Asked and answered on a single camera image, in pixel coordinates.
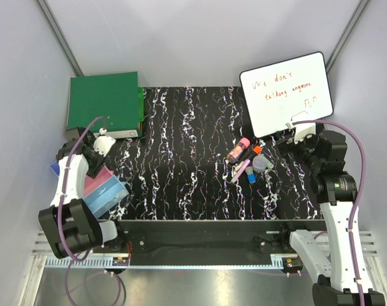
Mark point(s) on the green transparent highlighter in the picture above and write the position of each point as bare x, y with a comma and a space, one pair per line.
270, 165

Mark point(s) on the sky blue drawer bin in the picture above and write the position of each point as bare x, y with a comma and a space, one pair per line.
106, 196

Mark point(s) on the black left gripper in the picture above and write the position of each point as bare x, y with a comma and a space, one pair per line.
92, 171

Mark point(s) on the clear jar of bands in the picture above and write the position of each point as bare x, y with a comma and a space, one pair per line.
259, 164

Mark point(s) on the pink drawer bin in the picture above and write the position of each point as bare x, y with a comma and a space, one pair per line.
93, 183

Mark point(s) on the green ring binder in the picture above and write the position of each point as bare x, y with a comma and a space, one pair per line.
116, 97

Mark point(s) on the lilac highlighter pen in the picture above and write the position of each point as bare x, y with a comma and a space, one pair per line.
240, 171

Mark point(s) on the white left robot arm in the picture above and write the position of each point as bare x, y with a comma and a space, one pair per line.
68, 223

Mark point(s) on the black marble pattern mat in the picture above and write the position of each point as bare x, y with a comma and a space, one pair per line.
178, 169

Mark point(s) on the black orange-capped marker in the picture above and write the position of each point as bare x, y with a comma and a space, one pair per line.
253, 153

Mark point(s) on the colourful pink-capped tube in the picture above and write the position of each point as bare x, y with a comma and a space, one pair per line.
238, 150

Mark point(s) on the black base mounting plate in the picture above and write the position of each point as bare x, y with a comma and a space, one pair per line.
207, 243

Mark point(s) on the light blue drawer bin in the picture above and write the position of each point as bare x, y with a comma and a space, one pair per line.
55, 168

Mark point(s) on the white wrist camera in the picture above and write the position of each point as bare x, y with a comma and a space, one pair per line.
103, 143
302, 131

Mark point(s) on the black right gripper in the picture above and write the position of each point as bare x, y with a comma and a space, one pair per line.
294, 147

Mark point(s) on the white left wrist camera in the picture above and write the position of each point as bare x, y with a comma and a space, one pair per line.
103, 143

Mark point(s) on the white dry-erase board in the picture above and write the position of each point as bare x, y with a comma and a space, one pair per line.
286, 91

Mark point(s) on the beige small marker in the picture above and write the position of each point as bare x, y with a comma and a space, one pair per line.
237, 167

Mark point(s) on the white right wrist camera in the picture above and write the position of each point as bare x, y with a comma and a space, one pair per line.
302, 131

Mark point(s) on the aluminium front rail frame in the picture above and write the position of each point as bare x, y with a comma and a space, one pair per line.
285, 282

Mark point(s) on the blue and grey bottle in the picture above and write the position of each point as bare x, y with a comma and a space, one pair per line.
250, 174

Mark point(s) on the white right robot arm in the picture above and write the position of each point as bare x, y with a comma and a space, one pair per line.
339, 277

